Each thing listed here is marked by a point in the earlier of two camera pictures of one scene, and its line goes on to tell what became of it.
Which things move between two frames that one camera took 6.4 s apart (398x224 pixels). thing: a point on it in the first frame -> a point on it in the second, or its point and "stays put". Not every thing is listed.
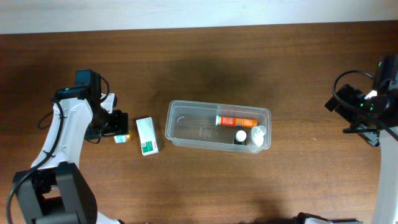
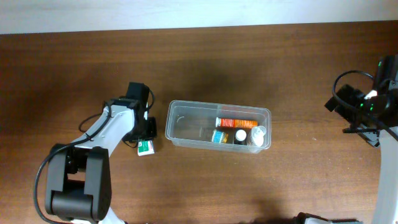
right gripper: x=369 y=134 stays put
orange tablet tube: x=236 y=121 stays put
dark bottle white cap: x=240 y=137 stays put
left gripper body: x=111 y=124 -> x=145 y=130
